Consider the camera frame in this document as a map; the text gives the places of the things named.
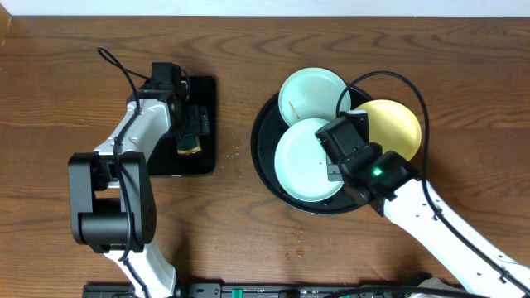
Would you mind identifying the yellow green sponge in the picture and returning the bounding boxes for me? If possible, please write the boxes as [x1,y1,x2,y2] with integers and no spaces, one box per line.
[177,136,202,156]

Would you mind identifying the light blue plate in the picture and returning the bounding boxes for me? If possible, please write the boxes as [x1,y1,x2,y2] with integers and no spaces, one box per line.
[278,67,346,127]
[274,118,344,203]

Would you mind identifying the yellow plate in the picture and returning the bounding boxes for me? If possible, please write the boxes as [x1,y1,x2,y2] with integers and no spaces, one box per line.
[357,99,422,161]

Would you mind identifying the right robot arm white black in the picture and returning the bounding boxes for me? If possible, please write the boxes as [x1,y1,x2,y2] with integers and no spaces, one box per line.
[316,117,529,297]

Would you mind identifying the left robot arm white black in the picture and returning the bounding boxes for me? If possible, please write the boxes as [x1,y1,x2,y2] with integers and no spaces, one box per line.
[68,62,217,297]

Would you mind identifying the black square tray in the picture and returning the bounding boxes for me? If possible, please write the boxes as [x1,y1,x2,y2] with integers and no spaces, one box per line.
[147,76,217,176]

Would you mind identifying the black round tray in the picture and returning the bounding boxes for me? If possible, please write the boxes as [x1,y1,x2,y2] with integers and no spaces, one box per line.
[250,93,362,215]

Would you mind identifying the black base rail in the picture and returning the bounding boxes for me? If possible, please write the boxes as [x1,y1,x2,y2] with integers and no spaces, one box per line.
[81,281,427,298]

